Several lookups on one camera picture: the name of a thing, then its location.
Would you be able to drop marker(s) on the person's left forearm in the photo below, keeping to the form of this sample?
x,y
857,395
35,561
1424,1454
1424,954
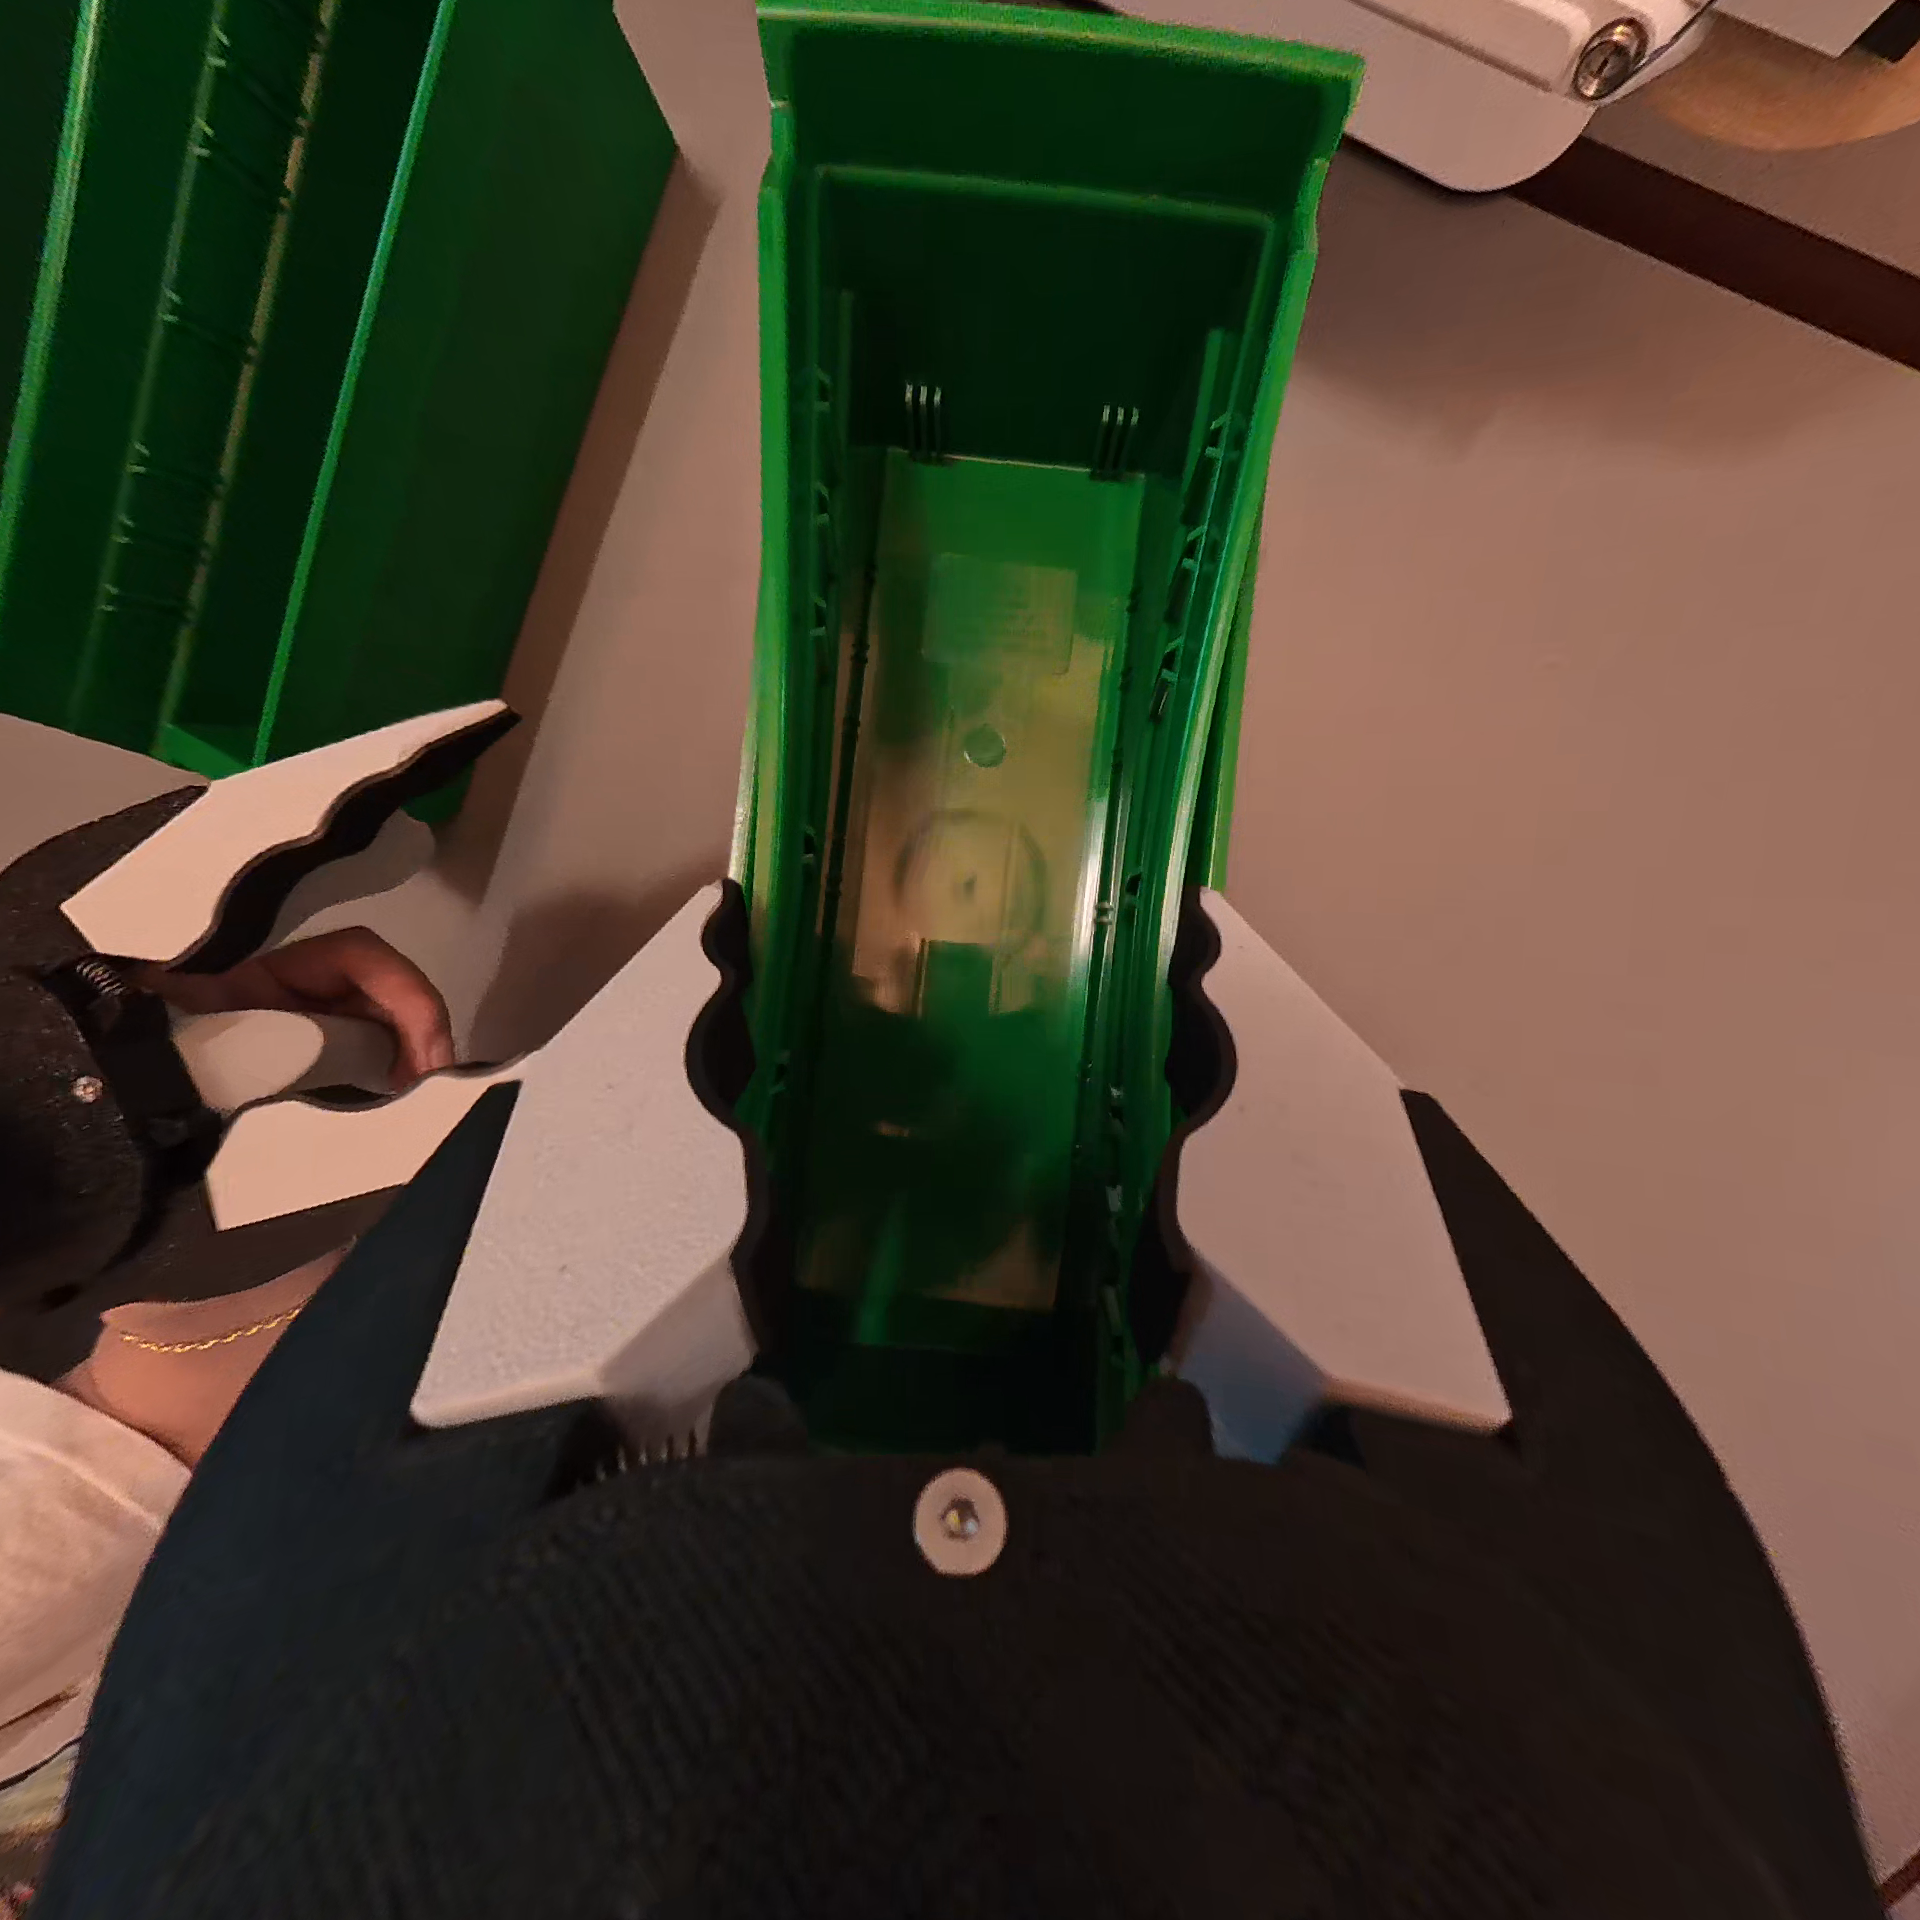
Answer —
x,y
227,1394

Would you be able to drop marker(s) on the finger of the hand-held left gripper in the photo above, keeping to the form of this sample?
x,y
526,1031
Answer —
x,y
211,856
345,1155

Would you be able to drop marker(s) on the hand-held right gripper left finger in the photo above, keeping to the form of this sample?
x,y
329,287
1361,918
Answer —
x,y
586,1260

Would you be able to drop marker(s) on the instruction sheet on stand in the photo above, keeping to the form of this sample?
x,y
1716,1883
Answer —
x,y
1832,115

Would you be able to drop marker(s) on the green plastic bin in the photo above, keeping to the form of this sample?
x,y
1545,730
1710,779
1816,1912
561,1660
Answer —
x,y
1051,122
509,361

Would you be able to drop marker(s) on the white patterned clothing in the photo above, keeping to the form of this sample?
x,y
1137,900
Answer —
x,y
76,1561

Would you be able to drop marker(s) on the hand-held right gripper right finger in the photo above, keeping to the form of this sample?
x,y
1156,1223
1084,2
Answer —
x,y
1334,1260

